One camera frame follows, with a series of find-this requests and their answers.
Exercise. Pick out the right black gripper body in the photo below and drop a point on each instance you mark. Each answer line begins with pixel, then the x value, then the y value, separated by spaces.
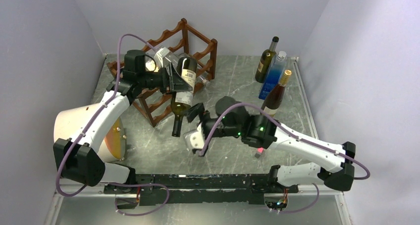
pixel 208 123

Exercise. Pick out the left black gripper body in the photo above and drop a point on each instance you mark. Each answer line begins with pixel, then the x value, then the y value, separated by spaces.
pixel 165 83

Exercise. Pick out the dark bottle cream label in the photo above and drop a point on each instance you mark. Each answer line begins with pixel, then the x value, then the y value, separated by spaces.
pixel 182 101

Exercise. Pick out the dark bottle gold foil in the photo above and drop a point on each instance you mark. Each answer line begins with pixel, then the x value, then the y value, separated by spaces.
pixel 273 100

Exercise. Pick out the blue labelled clear bottle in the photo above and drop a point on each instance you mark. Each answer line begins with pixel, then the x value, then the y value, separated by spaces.
pixel 275 70

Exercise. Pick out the green wine bottle silver cap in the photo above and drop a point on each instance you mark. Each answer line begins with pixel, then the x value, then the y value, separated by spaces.
pixel 265 60

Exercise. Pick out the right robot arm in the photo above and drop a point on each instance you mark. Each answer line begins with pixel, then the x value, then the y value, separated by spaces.
pixel 328 163

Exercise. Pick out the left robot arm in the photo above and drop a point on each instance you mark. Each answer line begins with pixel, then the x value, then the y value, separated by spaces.
pixel 77 156

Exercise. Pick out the brown wooden wine rack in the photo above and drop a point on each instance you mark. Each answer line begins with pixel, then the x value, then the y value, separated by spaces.
pixel 197 52

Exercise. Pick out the small red grey block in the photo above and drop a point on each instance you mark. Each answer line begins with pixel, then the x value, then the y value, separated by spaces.
pixel 259 152

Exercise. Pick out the white drum orange lid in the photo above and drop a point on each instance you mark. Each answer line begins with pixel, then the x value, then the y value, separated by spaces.
pixel 113 146

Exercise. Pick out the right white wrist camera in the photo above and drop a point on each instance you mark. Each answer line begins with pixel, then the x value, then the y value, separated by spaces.
pixel 195 139

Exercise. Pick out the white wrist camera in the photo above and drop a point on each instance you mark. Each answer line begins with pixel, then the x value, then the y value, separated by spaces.
pixel 160 57
pixel 195 139

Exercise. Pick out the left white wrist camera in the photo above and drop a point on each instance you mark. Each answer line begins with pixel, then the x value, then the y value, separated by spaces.
pixel 160 57

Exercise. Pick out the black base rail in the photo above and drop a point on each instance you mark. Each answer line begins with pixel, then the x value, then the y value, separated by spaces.
pixel 206 188

